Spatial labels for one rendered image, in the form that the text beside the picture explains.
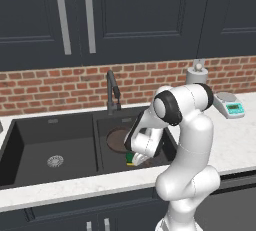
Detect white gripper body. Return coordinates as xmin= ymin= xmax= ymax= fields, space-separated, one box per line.
xmin=131 ymin=151 xmax=150 ymax=167

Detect green and yellow sponge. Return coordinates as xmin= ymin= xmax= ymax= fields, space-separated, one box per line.
xmin=125 ymin=152 xmax=136 ymax=167

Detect brown round pan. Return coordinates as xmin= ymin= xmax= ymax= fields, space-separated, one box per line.
xmin=105 ymin=126 xmax=135 ymax=154

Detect dark panel under sink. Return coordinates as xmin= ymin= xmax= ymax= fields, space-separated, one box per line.
xmin=30 ymin=186 xmax=162 ymax=222

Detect black double sink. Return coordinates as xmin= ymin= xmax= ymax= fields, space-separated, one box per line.
xmin=0 ymin=105 xmax=178 ymax=190

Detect dark base cupboard door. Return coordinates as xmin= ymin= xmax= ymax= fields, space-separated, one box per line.
xmin=97 ymin=200 xmax=169 ymax=231
xmin=0 ymin=208 xmax=101 ymax=231

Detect dark grey tap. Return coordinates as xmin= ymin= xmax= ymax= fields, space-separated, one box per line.
xmin=105 ymin=69 xmax=123 ymax=116

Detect dark dishwasher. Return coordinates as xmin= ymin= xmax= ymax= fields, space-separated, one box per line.
xmin=194 ymin=170 xmax=256 ymax=231

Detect grey paper towel holder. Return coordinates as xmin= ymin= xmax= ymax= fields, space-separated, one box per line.
xmin=185 ymin=59 xmax=209 ymax=86

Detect grey kitchen scale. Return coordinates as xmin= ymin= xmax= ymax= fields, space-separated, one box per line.
xmin=212 ymin=91 xmax=246 ymax=120

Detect dark wall cupboard door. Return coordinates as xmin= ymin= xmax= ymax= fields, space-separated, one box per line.
xmin=73 ymin=0 xmax=213 ymax=67
xmin=196 ymin=0 xmax=256 ymax=60
xmin=0 ymin=0 xmax=83 ymax=72

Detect grey bar cupboard handle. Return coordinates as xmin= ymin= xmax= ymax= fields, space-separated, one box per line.
xmin=54 ymin=0 xmax=73 ymax=56
xmin=83 ymin=0 xmax=97 ymax=55

